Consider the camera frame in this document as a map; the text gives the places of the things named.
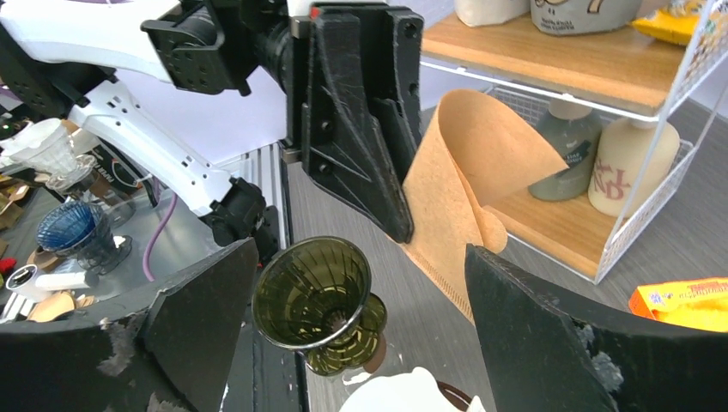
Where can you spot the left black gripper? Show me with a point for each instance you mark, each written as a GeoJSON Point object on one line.
{"type": "Point", "coordinates": [359, 140]}

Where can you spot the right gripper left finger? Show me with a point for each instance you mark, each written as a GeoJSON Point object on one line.
{"type": "Point", "coordinates": [165, 346]}

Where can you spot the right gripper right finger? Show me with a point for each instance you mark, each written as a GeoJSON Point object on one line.
{"type": "Point", "coordinates": [547, 348]}

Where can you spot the brown paper coffee filter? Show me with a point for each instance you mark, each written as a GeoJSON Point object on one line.
{"type": "Point", "coordinates": [475, 152]}

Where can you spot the white paper coffee filter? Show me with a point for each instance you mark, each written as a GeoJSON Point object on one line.
{"type": "Point", "coordinates": [413, 391]}

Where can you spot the dark green glass dripper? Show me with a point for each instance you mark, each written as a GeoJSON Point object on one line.
{"type": "Point", "coordinates": [315, 298]}

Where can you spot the amber brown glass dripper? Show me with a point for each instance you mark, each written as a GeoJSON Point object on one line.
{"type": "Point", "coordinates": [457, 398]}

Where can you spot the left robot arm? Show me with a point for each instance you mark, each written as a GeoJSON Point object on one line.
{"type": "Point", "coordinates": [61, 59]}

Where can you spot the blue glass dripper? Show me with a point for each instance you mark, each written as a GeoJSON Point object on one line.
{"type": "Point", "coordinates": [83, 231]}

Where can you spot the clear glass dripper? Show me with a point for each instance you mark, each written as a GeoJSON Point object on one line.
{"type": "Point", "coordinates": [46, 147]}

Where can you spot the white cup on shelf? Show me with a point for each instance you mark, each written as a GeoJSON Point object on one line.
{"type": "Point", "coordinates": [479, 13]}

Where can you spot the orange sponge box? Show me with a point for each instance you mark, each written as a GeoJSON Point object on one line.
{"type": "Point", "coordinates": [697, 304]}

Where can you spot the grey green pump bottle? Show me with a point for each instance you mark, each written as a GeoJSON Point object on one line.
{"type": "Point", "coordinates": [573, 130]}

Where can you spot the cartoon printed round tin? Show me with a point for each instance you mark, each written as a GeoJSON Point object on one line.
{"type": "Point", "coordinates": [578, 17]}

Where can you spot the cream pump bottle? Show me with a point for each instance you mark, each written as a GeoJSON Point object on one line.
{"type": "Point", "coordinates": [622, 149]}

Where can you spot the yellow snack bag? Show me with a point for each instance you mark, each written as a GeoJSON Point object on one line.
{"type": "Point", "coordinates": [673, 23]}

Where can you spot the white wire wooden shelf rack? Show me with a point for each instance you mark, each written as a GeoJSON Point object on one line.
{"type": "Point", "coordinates": [605, 101]}

